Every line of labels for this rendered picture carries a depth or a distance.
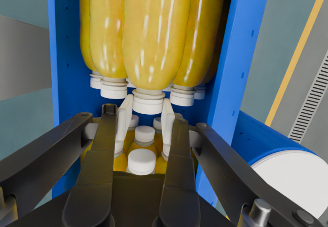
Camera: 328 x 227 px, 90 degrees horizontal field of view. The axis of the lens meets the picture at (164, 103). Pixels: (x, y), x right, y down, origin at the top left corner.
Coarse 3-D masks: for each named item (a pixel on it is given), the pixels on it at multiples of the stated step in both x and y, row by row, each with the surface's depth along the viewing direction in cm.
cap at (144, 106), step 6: (138, 102) 20; (144, 102) 19; (150, 102) 19; (156, 102) 20; (162, 102) 21; (138, 108) 20; (144, 108) 19; (150, 108) 19; (156, 108) 20; (162, 108) 21
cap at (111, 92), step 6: (102, 84) 24; (102, 90) 24; (108, 90) 23; (114, 90) 23; (120, 90) 24; (126, 90) 25; (102, 96) 24; (108, 96) 23; (114, 96) 24; (120, 96) 24
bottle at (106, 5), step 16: (96, 0) 19; (112, 0) 19; (96, 16) 20; (112, 16) 19; (96, 32) 20; (112, 32) 20; (96, 48) 21; (112, 48) 20; (96, 64) 22; (112, 64) 21; (112, 80) 23
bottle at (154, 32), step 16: (128, 0) 16; (144, 0) 15; (160, 0) 15; (176, 0) 15; (128, 16) 16; (144, 16) 15; (160, 16) 15; (176, 16) 16; (128, 32) 17; (144, 32) 16; (160, 32) 16; (176, 32) 16; (128, 48) 17; (144, 48) 16; (160, 48) 16; (176, 48) 17; (128, 64) 18; (144, 64) 17; (160, 64) 17; (176, 64) 18; (144, 80) 18; (160, 80) 18; (144, 96) 19; (160, 96) 19
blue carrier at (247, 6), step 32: (64, 0) 24; (256, 0) 15; (64, 32) 25; (256, 32) 17; (64, 64) 26; (224, 64) 15; (64, 96) 27; (96, 96) 36; (224, 96) 16; (224, 128) 18
